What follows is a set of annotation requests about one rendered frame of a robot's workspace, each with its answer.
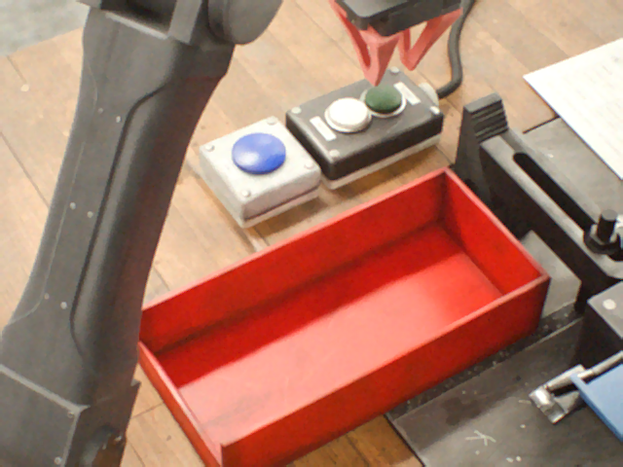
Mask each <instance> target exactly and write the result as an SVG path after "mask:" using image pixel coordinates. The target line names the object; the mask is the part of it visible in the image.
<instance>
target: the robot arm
mask: <svg viewBox="0 0 623 467"><path fill-rule="evenodd" d="M75 1H76V2H78V1H79V3H80V2H82V3H85V4H87V5H90V11H89V14H88V15H87V18H86V22H85V26H84V29H83V33H82V45H83V49H84V50H83V65H82V74H81V83H80V89H79V90H78V97H77V102H76V108H75V113H74V118H73V122H72V127H71V131H70V135H69V139H68V142H67V146H66V150H65V153H64V158H63V162H62V165H61V169H60V171H59V172H58V176H57V179H56V183H55V190H54V193H53V197H52V200H51V204H50V208H49V212H48V216H47V220H46V223H45V227H44V230H43V233H42V237H41V241H40V245H39V248H38V252H37V255H36V258H35V261H34V264H33V267H32V271H31V273H30V275H29V278H28V281H27V283H26V285H25V288H24V290H23V292H22V295H21V297H20V299H19V302H18V305H17V307H16V309H15V311H14V313H13V315H12V317H11V318H10V320H9V322H8V324H7V325H5V326H4V327H3V329H2V332H1V336H0V467H120V466H121V462H122V457H123V454H124V450H125V446H126V441H127V435H126V433H127V430H128V425H129V421H130V418H131V415H132V412H133V409H134V404H135V401H136V398H137V395H138V391H139V388H140V385H141V381H139V380H138V379H136V378H134V375H135V372H136V369H137V364H138V361H139V356H140V354H139V346H138V342H139V330H140V322H141V315H142V308H143V303H144V298H145V293H146V288H147V283H148V280H149V276H150V272H151V268H152V266H153V263H154V258H155V255H156V252H157V249H158V245H159V242H160V239H161V234H162V231H163V228H164V225H165V219H166V216H167V212H168V209H169V206H170V203H171V202H172V199H173V196H174V193H175V188H176V185H177V182H178V179H179V175H180V172H181V169H182V165H183V161H184V159H185V156H186V153H187V151H188V148H189V144H190V141H191V139H193V136H194V134H195V131H196V129H197V126H198V124H199V122H200V119H201V116H202V113H203V111H204V109H205V107H206V105H207V103H208V101H209V99H210V97H211V96H213V94H214V92H215V90H216V88H217V87H218V85H219V83H220V81H221V80H222V79H223V78H224V77H225V76H226V75H227V73H228V70H229V67H230V62H231V59H232V56H233V55H234V53H235V49H236V46H237V45H240V46H245V45H248V44H250V43H252V42H254V41H255V40H256V39H259V38H260V37H261V36H262V35H263V34H264V32H265V31H266V30H267V29H268V27H269V25H270V24H271V22H272V21H273V19H274V18H275V15H276V14H277V12H278V10H279V8H280V6H281V4H283V1H284V0H75ZM327 2H328V3H329V5H330V7H331V8H332V10H333V12H334V13H335V15H336V17H338V19H339V20H340V22H341V25H342V26H343V28H344V30H345V31H346V33H347V35H348V36H349V38H350V40H351V42H352V45H353V48H354V50H355V53H356V56H357V59H359V63H360V65H361V68H362V71H363V74H364V76H365V78H366V79H367V80H368V81H369V82H370V83H371V84H372V85H373V86H374V87H375V86H377V85H378V84H379V82H380V80H381V78H382V77H383V76H384V74H385V71H386V69H387V68H388V65H389V63H390V61H391V59H392V56H393V54H394V51H395V49H396V46H397V45H398V52H399V58H400V61H401V63H402V64H403V65H404V66H405V67H406V68H407V69H408V70H409V71H412V70H415V69H416V67H417V66H418V65H419V63H420V62H421V60H422V59H423V58H424V56H425V55H426V54H427V52H428V51H429V50H430V48H431V47H432V46H433V45H434V44H435V43H436V42H437V41H438V40H439V38H440V37H441V36H442V35H443V34H444V33H445V32H446V30H447V29H448V28H449V27H450V26H451V24H452V23H453V22H454V21H455V20H456V19H457V18H458V17H459V16H460V15H461V8H462V0H327ZM423 22H426V25H425V27H424V28H423V30H422V32H421V34H420V36H419V37H418V39H417V40H416V42H415V44H414V45H413V47H412V48H411V28H412V27H414V26H416V25H419V24H421V23H423ZM367 44H368V45H367ZM368 46H369V48H370V54H371V57H370V54H369V49H368Z"/></svg>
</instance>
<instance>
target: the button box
mask: <svg viewBox="0 0 623 467"><path fill-rule="evenodd" d="M473 2H474V0H463V1H462V8H461V15H460V16H459V17H458V18H457V19H456V20H455V21H454V22H453V23H452V26H451V30H450V33H449V38H448V45H447V50H448V58H449V61H450V62H451V65H452V80H451V82H450V83H449V84H447V85H446V86H444V87H441V88H439V89H437V90H433V88H432V87H431V86H430V85H428V84H422V85H419V86H416V85H415V83H414V82H413V81H412V80H410V79H409V78H408V77H407V76H406V75H405V74H404V73H403V72H402V71H401V70H400V69H399V68H398V67H396V66H394V67H391V68H388V69H386V71H385V74H384V76H383V77H382V78H381V80H380V82H379V85H390V86H393V87H395V88H396V89H397V90H398V91H399V92H400V94H401V97H402V100H401V107H400V108H399V109H398V110H397V111H395V112H393V113H389V114H380V113H375V112H373V111H371V110H369V109H368V108H367V107H366V108H367V111H368V115H367V121H366V124H365V125H363V126H361V127H359V128H355V129H344V128H340V127H337V126H335V124H334V123H333V122H332V121H331V120H330V109H331V106H332V105H333V104H334V103H335V102H337V101H339V100H342V99H354V100H357V101H360V102H361V103H363V104H364V96H365V92H366V90H367V89H368V88H370V87H372V86H373V85H372V84H371V83H370V82H369V81H368V80H367V79H366V78H364V79H362V80H360V81H357V82H354V83H351V84H349V85H347V86H344V87H342V88H339V89H337V90H333V91H331V92H327V93H325V94H323V95H321V96H319V97H316V98H315V99H314V100H311V101H309V102H306V103H303V104H301V105H298V106H296V107H294V108H291V109H289V110H287V112H286V125H285V128H286V129H287V130H288V131H289V132H290V134H291V135H292V136H293V137H294V138H295V139H296V140H297V142H298V143H299V144H300V145H301V146H302V147H303V148H304V151H305V152H307V153H308V154H309V155H310V156H311V158H312V159H313V160H314V161H315V162H316V163H317V165H318V166H319V168H320V180H321V181H322V182H323V183H324V184H325V186H327V187H328V188H330V189H336V188H338V187H340V186H342V185H345V184H346V183H349V182H351V181H354V180H356V179H358V178H360V177H362V176H365V175H367V174H369V173H371V172H375V171H377V170H379V168H381V167H383V166H386V165H388V164H390V163H392V162H396V161H399V160H401V159H404V158H406V157H408V156H410V155H412V154H414V153H416V152H418V151H420V150H423V149H425V148H428V147H430V146H433V145H435V144H437V143H439V142H440V139H441V134H440V133H441V132H442V130H443V124H444V118H445V115H444V113H443V112H442V111H441V110H440V108H439V100H441V99H443V98H445V97H447V96H449V95H450V94H452V93H454V92H455V91H456V90H457V89H458V88H459V86H460V85H461V82H462V69H461V61H460V57H459V53H458V37H459V34H460V31H461V28H462V25H463V23H464V21H465V17H466V15H467V13H468V11H469V9H470V7H471V5H472V3H473ZM364 105H365V104H364Z"/></svg>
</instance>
